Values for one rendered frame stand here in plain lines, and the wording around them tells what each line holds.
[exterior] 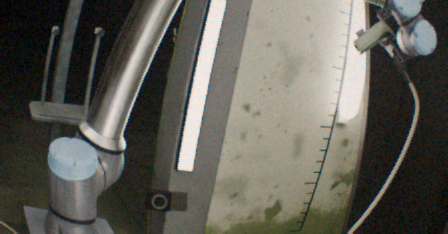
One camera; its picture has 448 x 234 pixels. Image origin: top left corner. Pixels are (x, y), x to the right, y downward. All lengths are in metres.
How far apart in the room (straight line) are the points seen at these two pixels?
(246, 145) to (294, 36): 0.44
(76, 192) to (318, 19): 1.36
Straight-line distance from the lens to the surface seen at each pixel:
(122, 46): 1.42
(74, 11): 2.17
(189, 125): 2.17
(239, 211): 2.42
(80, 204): 1.36
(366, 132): 1.94
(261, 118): 2.31
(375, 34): 1.65
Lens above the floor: 1.36
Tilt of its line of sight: 12 degrees down
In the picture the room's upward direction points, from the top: 12 degrees clockwise
